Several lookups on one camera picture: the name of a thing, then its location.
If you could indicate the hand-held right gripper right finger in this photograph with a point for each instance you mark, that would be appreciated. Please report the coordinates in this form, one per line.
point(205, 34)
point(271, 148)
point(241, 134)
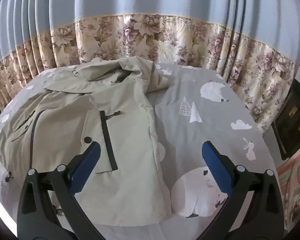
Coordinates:
point(216, 166)

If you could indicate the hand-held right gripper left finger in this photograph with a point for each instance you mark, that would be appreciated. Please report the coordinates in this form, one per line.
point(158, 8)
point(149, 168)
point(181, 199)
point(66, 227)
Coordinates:
point(86, 166)

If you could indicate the beige hooded jacket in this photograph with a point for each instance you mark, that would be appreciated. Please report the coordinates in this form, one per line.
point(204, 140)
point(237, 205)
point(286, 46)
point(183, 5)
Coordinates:
point(130, 130)

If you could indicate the grey animal print bed sheet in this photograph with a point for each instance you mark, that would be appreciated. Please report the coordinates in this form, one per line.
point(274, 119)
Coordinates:
point(215, 132)

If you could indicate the pink printed cloth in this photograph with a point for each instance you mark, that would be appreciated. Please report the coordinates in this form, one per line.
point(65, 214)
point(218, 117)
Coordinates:
point(295, 180)

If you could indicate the dark cabinet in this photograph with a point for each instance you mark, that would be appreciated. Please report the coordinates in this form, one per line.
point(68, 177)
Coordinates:
point(292, 127)

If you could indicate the blue and floral curtain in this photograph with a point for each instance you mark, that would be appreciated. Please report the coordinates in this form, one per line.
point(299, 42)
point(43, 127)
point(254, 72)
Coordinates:
point(150, 0)

